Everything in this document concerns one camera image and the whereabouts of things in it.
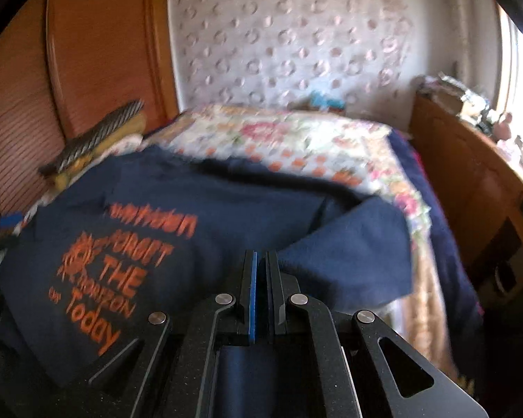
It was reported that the circle pattern sheer curtain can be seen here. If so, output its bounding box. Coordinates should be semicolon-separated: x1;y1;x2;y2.
166;0;419;118

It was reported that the wooden sideboard cabinet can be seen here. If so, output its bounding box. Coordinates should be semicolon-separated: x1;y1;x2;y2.
407;89;523;314

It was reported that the pink object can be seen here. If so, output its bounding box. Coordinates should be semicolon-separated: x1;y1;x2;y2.
494;113;516;141

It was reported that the bed with orange-print sheet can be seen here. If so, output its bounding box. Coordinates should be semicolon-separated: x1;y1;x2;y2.
192;139;376;192

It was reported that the wooden wardrobe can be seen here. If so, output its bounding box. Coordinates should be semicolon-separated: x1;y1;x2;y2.
0;0;179;223

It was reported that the cream window curtain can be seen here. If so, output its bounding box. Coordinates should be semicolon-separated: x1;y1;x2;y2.
449;0;500;83

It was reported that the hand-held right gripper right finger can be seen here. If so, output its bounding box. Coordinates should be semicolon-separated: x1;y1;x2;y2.
264;250;489;418

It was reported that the navy t-shirt orange print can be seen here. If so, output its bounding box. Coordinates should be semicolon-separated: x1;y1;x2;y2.
0;145;416;418

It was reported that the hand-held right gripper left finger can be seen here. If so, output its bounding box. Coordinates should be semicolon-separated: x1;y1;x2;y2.
48;250;259;418

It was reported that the pile of books and papers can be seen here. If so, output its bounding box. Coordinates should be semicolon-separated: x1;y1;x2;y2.
418;72;491;123

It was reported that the dark patterned pillow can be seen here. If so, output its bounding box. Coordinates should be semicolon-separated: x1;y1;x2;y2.
39;100;144;175

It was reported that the floral quilt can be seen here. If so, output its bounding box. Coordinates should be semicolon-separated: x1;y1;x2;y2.
144;104;460;384

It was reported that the navy blue bed blanket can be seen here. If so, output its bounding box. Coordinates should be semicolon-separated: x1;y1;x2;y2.
388;128;484;384

